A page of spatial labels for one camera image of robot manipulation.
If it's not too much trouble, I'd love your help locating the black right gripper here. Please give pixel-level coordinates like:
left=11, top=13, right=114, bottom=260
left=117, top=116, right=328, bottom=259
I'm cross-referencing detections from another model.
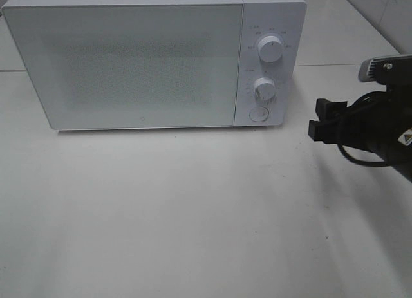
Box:
left=308, top=86, right=396, bottom=153

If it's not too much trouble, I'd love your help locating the round door release button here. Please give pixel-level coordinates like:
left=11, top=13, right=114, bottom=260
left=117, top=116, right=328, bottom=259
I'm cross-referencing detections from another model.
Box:
left=249, top=106, right=269, bottom=122

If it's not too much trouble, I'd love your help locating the white microwave knob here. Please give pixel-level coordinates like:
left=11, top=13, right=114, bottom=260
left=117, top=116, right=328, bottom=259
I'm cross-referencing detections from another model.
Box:
left=254, top=77, right=276, bottom=101
left=257, top=35, right=284, bottom=63

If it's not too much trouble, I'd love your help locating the white microwave door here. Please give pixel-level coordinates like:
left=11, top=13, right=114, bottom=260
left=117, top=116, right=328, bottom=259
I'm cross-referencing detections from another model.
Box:
left=4, top=5, right=242, bottom=130

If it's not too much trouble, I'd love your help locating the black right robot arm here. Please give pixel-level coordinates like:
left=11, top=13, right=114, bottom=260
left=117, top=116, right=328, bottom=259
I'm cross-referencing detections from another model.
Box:
left=308, top=85, right=411, bottom=180

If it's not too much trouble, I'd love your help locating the white microwave oven body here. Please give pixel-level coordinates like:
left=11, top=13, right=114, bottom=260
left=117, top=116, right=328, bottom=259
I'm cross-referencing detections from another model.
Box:
left=1, top=0, right=306, bottom=130

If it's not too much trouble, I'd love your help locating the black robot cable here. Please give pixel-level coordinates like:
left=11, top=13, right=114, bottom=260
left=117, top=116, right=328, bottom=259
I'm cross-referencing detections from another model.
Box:
left=336, top=91, right=395, bottom=167

